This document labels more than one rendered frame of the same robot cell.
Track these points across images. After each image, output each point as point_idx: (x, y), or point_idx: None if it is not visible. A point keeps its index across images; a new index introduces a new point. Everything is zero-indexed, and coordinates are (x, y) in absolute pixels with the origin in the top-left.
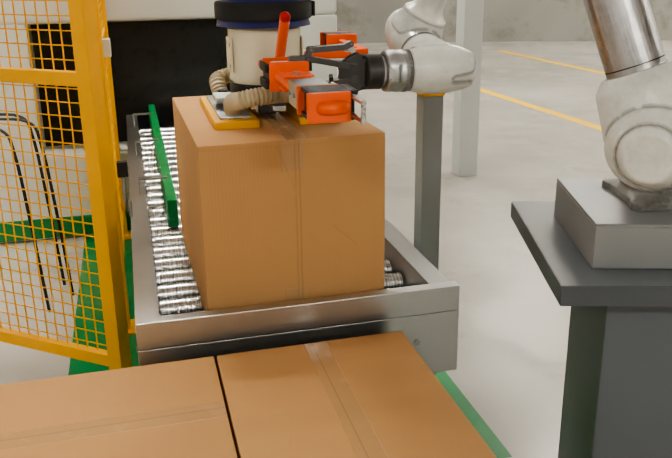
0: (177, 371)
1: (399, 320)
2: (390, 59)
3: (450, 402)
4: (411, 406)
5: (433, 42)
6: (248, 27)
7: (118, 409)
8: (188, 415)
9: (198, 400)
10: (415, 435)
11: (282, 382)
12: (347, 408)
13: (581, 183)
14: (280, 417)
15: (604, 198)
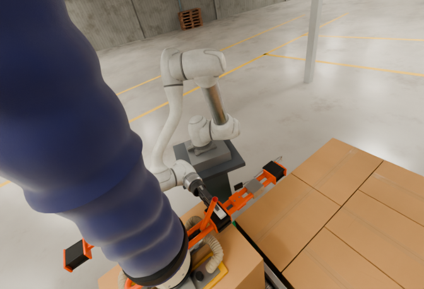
0: (298, 279)
1: None
2: (199, 177)
3: (264, 195)
4: (271, 202)
5: (182, 166)
6: (188, 241)
7: (331, 284)
8: (315, 257)
9: (307, 259)
10: (282, 197)
11: (281, 239)
12: (282, 216)
13: (196, 159)
14: (297, 230)
15: (208, 153)
